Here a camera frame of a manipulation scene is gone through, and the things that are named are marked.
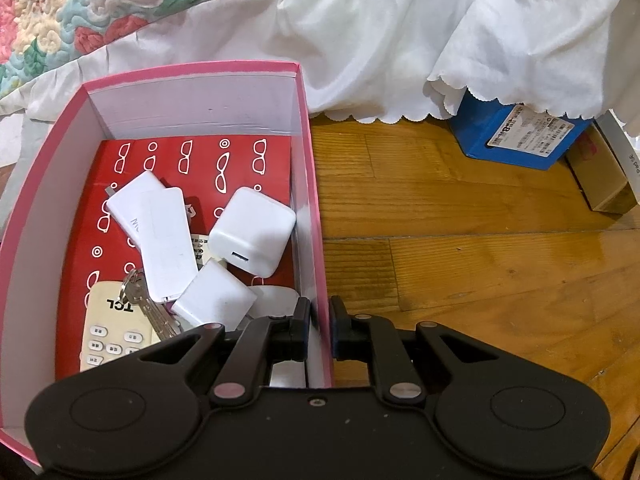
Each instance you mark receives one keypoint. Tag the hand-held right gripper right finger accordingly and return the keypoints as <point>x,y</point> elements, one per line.
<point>341,332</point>

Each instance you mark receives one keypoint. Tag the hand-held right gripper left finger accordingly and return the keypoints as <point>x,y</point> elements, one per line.
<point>300,332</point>

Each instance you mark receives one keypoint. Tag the white rounded object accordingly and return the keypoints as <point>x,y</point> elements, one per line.
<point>275,301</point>

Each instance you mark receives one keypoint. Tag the small white charger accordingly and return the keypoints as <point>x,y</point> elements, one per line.
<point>215,297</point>

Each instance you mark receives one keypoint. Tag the large white cube charger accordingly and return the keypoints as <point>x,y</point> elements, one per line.
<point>252,230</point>

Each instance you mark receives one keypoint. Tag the silver key bunch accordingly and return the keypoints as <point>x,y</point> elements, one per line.
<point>152,307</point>

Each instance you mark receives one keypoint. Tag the white slim power bank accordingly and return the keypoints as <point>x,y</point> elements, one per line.
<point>167,245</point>

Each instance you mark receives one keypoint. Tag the beige remote control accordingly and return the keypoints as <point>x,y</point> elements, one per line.
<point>107,325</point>

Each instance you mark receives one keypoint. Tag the white usb adapter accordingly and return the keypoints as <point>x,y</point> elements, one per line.
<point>131,197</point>

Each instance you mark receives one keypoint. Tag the pink cardboard box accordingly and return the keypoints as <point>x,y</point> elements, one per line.
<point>45,210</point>

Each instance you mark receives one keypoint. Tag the printed paper slip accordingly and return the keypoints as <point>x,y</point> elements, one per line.
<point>200,249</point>

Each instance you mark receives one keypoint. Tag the blue box with label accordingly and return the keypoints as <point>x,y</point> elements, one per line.
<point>480,130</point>

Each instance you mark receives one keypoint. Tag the red printed glasses sheet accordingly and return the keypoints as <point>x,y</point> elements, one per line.
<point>100,170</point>

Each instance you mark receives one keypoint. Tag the brown cardboard box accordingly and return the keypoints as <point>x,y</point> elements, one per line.
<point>597,175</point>

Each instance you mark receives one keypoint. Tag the floral quilt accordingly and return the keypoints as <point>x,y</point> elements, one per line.
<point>75,5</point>

